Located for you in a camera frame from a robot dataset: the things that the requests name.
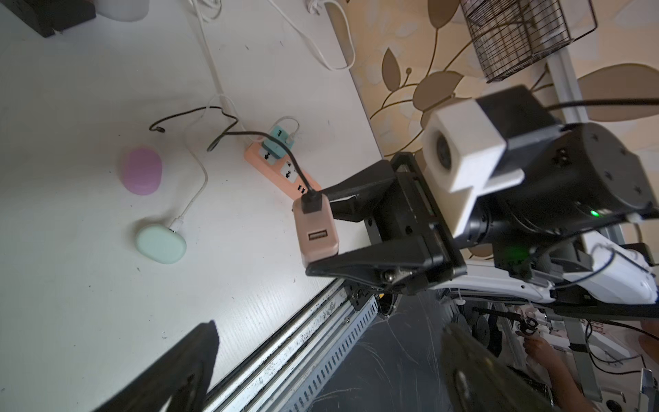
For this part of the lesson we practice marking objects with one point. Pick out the clear tape roll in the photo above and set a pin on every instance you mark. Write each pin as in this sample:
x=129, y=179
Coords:
x=123, y=10

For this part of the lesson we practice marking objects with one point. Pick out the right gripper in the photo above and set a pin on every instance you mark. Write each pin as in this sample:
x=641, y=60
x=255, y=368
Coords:
x=583, y=181

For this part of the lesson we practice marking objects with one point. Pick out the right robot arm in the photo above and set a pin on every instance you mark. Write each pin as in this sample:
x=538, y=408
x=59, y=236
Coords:
x=621, y=286

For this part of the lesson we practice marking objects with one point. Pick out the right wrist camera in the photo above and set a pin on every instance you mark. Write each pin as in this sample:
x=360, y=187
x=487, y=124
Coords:
x=481, y=146

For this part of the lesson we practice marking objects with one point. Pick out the person in white shirt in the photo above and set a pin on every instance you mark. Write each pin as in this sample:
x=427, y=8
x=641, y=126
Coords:
x=569, y=388

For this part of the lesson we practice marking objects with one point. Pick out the mint earbud case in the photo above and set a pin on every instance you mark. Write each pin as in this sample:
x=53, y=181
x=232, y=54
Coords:
x=160, y=244

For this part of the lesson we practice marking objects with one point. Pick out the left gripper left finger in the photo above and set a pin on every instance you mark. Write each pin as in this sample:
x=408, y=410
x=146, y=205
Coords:
x=177, y=381

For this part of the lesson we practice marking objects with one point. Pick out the black box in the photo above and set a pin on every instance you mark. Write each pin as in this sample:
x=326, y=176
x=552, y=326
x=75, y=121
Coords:
x=46, y=17

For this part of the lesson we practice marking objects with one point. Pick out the orange power strip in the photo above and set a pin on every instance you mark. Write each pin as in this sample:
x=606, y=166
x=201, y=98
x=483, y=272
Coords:
x=280, y=172

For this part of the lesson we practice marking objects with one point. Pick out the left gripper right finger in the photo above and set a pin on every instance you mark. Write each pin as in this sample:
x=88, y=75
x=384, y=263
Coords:
x=476, y=381

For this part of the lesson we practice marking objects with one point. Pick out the teal charger plug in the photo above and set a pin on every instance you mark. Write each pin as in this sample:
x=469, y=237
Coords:
x=274, y=146

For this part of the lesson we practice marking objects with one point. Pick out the right wire basket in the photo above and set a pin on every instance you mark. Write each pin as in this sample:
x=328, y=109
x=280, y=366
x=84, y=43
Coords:
x=509, y=36

